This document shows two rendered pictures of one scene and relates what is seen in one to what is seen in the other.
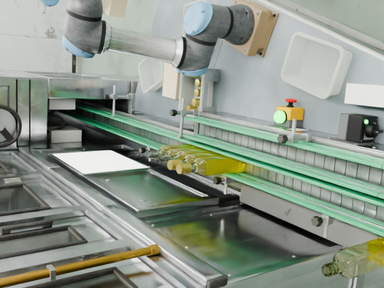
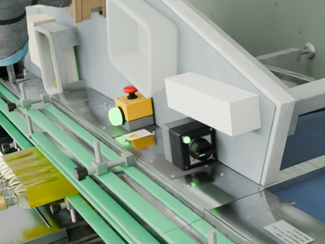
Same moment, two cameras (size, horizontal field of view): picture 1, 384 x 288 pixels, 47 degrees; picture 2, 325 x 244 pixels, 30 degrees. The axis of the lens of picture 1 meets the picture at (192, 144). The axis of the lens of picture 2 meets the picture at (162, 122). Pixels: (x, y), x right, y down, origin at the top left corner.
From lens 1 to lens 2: 0.77 m
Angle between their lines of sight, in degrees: 14
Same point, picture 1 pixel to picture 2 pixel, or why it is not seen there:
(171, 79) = (33, 40)
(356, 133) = (178, 157)
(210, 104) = (73, 79)
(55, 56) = not seen: outside the picture
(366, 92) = (182, 95)
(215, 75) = (71, 37)
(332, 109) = not seen: hidden behind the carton
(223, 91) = (86, 59)
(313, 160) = not seen: hidden behind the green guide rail
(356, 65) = (184, 44)
